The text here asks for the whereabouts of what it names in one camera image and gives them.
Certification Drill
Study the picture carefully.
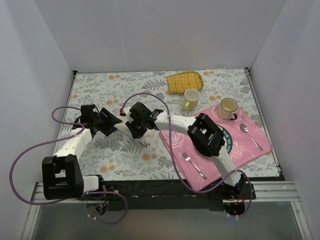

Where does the cream enamel mug dark rim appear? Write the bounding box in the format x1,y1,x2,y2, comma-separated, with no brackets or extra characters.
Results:
217,98,238,121

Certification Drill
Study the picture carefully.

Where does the purple cable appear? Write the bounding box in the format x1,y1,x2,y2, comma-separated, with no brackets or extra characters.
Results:
122,92,253,219
9,106,128,224

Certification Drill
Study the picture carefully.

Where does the yellow woven bamboo tray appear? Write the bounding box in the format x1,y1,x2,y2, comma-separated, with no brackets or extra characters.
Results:
167,71,204,94

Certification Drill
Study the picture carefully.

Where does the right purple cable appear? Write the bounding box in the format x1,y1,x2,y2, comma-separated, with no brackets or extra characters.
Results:
122,92,253,219

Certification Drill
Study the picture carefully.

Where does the white cloth napkin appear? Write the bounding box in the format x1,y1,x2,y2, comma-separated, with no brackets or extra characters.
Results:
115,115,155,145

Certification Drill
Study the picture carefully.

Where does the floral tablecloth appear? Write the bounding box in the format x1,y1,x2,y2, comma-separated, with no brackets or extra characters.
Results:
64,69,264,181

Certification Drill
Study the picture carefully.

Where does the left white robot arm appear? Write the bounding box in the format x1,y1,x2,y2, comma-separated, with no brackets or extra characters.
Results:
42,104,123,200

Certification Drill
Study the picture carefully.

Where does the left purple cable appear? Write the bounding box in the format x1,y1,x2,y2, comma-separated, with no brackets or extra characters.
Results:
9,106,128,224

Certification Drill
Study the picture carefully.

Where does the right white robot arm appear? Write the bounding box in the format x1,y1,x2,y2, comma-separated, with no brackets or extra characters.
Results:
120,102,250,199

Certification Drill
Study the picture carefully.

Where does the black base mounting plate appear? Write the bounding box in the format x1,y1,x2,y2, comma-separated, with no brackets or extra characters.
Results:
77,178,256,212

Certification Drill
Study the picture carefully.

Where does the pink rose placemat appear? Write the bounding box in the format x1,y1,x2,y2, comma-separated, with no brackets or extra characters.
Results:
171,105,273,191

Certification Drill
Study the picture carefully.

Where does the silver spoon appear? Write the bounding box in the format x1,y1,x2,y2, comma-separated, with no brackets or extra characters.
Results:
239,123,264,151

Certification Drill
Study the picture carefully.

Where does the yellow-green mug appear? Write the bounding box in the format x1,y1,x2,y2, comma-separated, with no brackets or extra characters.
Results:
184,89,200,111

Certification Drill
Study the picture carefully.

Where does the silver fork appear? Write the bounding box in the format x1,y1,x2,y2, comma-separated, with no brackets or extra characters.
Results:
182,152,207,180

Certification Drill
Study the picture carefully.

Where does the white plate blue rim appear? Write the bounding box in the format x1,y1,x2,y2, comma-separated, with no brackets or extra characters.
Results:
199,123,234,158

